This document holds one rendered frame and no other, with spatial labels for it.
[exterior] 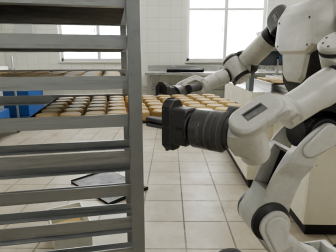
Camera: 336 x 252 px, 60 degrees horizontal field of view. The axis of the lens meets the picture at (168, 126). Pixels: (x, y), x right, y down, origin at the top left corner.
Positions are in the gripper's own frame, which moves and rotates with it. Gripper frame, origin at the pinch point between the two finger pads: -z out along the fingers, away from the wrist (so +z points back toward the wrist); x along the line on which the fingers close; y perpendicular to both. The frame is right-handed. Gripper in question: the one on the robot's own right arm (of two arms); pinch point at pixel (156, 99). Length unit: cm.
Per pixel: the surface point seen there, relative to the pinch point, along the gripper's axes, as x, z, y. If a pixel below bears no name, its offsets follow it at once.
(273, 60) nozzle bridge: 13, 158, 1
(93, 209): -44, -18, -18
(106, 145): -17.4, -13.8, -14.0
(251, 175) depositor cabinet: -82, 144, -6
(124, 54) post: 16.6, -7.9, -8.6
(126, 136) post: -14.3, -8.0, -8.5
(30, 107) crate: -64, 169, -379
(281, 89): -8, 144, 12
